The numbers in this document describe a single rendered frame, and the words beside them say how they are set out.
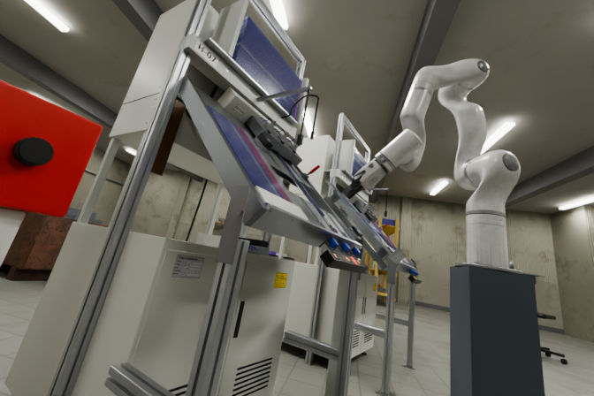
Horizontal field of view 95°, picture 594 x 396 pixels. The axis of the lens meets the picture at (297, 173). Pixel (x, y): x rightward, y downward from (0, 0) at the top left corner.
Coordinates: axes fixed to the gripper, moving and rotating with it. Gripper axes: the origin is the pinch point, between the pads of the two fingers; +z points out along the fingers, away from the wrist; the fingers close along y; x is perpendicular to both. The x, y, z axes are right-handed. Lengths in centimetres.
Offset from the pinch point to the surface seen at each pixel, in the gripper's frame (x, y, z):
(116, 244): 12, -51, 60
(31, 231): 196, 3, 268
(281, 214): -13.2, -41.6, 12.9
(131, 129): 62, -49, 49
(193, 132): 58, -30, 34
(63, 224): 200, 22, 255
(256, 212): -13, -49, 15
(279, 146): 40.6, -3.0, 11.5
